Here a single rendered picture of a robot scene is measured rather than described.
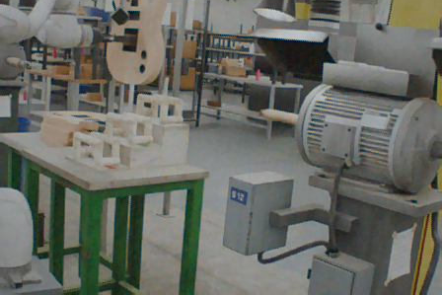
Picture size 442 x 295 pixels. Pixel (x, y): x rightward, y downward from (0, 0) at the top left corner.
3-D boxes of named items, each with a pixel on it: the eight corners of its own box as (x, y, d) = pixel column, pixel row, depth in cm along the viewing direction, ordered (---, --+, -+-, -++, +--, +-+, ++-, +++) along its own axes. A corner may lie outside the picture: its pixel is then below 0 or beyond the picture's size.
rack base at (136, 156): (161, 167, 246) (163, 145, 244) (129, 170, 234) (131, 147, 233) (122, 154, 264) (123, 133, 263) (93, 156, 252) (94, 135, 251)
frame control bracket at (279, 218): (323, 218, 165) (325, 205, 164) (278, 228, 152) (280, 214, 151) (312, 215, 168) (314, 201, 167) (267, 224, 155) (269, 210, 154)
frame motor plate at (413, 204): (457, 205, 155) (459, 192, 155) (416, 218, 139) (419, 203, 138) (354, 178, 181) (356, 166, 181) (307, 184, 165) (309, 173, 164)
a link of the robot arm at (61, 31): (82, 48, 218) (84, 15, 217) (46, 46, 207) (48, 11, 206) (68, 48, 226) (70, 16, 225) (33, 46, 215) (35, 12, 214)
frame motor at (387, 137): (447, 191, 158) (460, 102, 154) (400, 203, 140) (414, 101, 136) (334, 163, 188) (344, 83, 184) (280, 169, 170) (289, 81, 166)
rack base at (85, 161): (130, 170, 234) (130, 167, 234) (99, 173, 224) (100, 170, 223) (93, 156, 253) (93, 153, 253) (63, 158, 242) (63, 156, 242)
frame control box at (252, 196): (333, 277, 156) (347, 187, 153) (282, 296, 142) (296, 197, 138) (269, 252, 174) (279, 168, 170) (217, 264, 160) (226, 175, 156)
